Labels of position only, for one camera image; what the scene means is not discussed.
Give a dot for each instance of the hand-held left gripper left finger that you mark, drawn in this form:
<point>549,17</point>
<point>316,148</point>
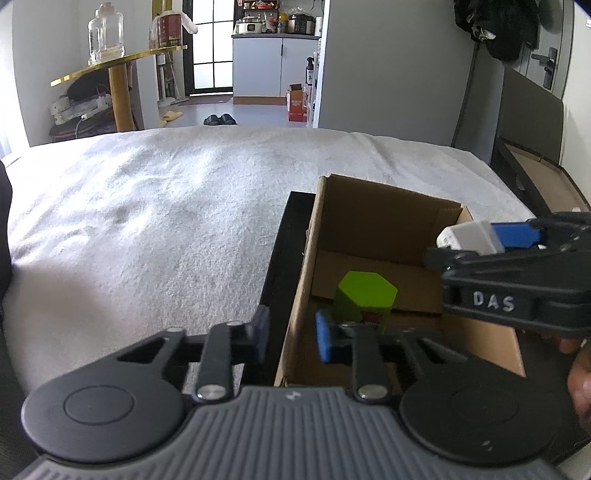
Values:
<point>261,333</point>

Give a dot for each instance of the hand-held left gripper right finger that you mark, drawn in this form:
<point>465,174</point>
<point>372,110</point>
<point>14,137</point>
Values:
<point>323,339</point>

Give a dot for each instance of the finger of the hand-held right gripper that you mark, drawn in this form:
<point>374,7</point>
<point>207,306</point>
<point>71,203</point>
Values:
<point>517,235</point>
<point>485,263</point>

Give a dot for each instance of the white power adapter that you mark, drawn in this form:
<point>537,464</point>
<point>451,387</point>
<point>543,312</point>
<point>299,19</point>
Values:
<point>468,237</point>

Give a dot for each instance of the green hexagonal toy box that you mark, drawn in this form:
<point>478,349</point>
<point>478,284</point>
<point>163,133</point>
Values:
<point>364,293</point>

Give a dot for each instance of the brown cardboard box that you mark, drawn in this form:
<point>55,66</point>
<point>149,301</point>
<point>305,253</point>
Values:
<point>369,212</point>

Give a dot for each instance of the person's right hand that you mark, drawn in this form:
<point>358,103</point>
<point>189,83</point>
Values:
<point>580,383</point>

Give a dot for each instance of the black tray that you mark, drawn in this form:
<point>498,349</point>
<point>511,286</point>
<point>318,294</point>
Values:
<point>279,277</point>

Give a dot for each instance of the black framed brown board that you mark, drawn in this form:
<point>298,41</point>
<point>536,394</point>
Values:
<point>549,184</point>

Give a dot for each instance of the dark grey headboard panel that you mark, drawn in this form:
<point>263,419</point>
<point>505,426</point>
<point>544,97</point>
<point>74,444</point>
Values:
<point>531,115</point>

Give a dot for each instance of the dark hanging clothes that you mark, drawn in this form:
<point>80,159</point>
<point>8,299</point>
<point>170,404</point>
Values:
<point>498,27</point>

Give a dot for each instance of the black slipper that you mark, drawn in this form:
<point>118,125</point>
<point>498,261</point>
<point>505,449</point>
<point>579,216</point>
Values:
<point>212,121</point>
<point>228,119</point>

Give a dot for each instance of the orange cardboard box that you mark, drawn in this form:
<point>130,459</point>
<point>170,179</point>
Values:
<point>296,104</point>

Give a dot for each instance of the brown doormat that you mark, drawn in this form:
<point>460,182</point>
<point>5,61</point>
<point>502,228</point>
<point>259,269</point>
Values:
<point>205,99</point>

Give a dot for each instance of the dark spray bottle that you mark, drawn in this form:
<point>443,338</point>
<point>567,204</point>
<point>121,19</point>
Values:
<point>310,73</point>

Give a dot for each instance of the white kitchen cabinet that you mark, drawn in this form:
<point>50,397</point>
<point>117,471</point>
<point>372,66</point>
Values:
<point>258,64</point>

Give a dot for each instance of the gold round table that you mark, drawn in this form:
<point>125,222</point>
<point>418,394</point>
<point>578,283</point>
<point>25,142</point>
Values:
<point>121,92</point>

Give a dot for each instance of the white power strip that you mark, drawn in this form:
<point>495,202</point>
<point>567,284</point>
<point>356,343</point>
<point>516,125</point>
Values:
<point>78,108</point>

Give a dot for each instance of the black pressure cooker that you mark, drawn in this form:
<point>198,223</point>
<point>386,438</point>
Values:
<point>301,24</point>

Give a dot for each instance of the white rice cooker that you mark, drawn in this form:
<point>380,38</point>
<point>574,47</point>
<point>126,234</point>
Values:
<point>250,26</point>

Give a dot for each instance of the red canister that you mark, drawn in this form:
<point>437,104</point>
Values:
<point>168,31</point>

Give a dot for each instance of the clear glass jar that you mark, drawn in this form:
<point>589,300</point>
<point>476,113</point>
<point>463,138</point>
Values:
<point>106,37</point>

